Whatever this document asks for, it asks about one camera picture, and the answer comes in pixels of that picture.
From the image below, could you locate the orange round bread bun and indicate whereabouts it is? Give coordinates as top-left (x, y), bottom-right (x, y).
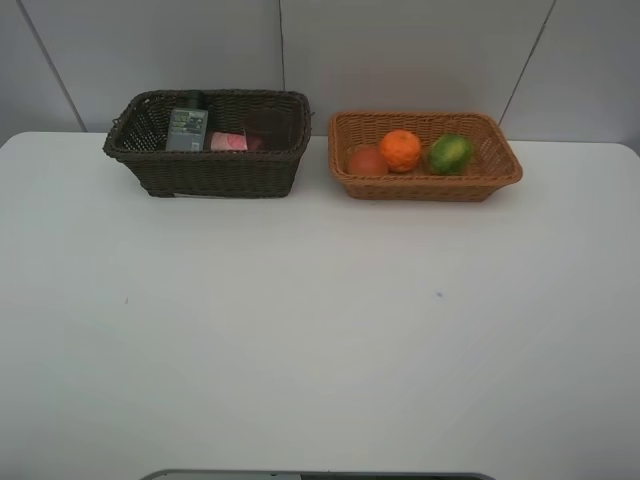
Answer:
top-left (347, 146), bottom-right (389, 177)

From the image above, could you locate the translucent purple plastic cup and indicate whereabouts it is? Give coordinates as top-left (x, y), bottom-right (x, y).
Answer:
top-left (244, 108), bottom-right (291, 151)

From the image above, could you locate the orange wicker basket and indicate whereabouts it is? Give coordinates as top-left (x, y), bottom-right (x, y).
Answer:
top-left (328, 110), bottom-right (523, 202)

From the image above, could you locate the dark green rectangular bottle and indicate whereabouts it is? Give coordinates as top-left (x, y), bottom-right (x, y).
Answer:
top-left (166, 91), bottom-right (208, 152)

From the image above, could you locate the dark brown wicker basket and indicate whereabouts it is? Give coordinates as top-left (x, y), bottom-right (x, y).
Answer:
top-left (103, 89), bottom-right (311, 198)

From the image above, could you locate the green lime fruit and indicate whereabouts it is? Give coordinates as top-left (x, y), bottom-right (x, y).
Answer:
top-left (428, 134), bottom-right (473, 176)

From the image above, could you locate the pink spray bottle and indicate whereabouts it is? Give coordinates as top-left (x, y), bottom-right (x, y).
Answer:
top-left (210, 132), bottom-right (248, 151)

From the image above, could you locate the orange tangerine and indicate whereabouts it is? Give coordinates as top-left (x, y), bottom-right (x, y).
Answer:
top-left (378, 130), bottom-right (422, 173)

